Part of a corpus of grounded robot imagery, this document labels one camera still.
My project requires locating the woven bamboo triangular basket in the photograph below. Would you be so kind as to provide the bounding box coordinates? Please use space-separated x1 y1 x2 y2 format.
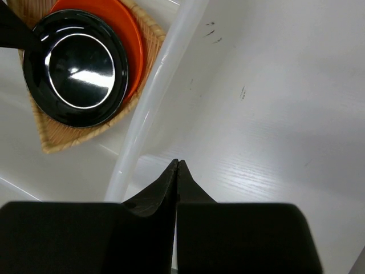
5 0 167 155

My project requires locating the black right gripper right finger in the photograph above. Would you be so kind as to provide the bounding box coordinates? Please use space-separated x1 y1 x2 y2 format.
176 161 323 273

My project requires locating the translucent white plastic bin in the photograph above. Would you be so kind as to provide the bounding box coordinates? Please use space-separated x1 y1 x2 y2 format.
1 1 209 205

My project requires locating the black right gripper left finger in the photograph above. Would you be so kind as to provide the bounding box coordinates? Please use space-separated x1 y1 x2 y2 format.
1 160 179 273

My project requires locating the orange round plate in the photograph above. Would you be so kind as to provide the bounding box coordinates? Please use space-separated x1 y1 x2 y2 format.
50 0 145 103

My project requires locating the black round plate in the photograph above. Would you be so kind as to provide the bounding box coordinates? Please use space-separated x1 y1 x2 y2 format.
23 9 129 128

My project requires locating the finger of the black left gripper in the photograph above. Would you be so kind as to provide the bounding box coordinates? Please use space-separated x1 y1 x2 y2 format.
0 4 43 52

